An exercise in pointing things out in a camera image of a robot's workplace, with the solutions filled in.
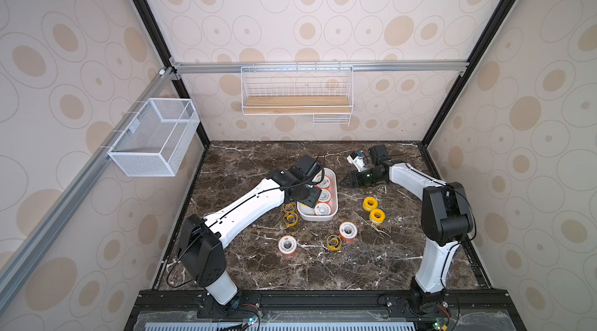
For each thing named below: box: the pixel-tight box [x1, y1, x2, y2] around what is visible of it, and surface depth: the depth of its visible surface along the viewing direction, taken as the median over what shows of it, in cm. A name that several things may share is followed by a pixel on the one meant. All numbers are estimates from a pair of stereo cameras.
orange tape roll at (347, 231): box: [338, 221, 358, 242], surface depth 89 cm
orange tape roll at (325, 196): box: [317, 188, 332, 203], surface depth 99 cm
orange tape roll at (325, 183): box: [315, 174, 332, 190], surface depth 103 cm
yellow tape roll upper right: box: [362, 196, 379, 213], surface depth 98 cm
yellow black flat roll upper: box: [282, 202, 297, 213], surface depth 97 cm
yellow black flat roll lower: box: [282, 208, 299, 227], surface depth 94 cm
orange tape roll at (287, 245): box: [278, 235, 297, 257], surface depth 87 cm
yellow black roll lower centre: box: [326, 233, 343, 251], surface depth 87 cm
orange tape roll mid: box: [314, 202, 332, 217], surface depth 96 cm
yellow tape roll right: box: [369, 208, 386, 225], surface depth 94 cm
